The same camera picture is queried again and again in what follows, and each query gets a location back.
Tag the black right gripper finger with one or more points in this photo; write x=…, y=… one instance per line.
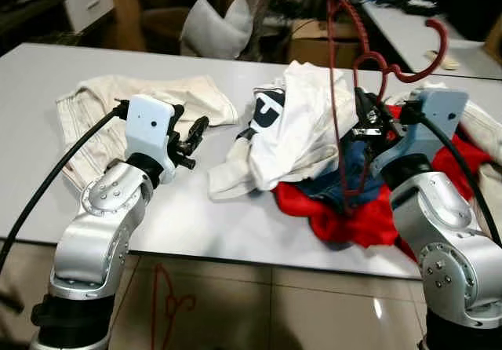
x=366, y=107
x=369, y=133

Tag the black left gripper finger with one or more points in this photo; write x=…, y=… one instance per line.
x=179, y=114
x=199, y=129

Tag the dark red clothes hanger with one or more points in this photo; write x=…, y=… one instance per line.
x=166, y=319
x=441, y=52

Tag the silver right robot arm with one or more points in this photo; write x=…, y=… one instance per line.
x=443, y=232

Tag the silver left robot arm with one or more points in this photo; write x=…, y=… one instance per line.
x=102, y=224

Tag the blue denim garment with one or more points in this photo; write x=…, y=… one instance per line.
x=329, y=181

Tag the white t-shirt dark print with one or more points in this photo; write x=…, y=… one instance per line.
x=302, y=122

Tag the beige trousers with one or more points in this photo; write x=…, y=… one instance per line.
x=102, y=107

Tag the white desk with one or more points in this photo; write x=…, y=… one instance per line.
x=408, y=40

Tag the brown cardboard box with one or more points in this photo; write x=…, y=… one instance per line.
x=314, y=44

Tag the beige remote control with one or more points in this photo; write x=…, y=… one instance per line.
x=447, y=60

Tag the plain red garment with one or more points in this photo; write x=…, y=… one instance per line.
x=353, y=220

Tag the grey pillow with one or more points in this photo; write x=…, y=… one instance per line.
x=216, y=32

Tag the small black device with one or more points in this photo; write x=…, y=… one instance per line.
x=421, y=6

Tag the white drawer cabinet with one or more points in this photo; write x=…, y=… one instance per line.
x=90, y=5

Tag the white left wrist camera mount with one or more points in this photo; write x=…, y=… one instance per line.
x=149, y=126

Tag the pale grey right wrist camera mount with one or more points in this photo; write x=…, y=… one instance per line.
x=439, y=122

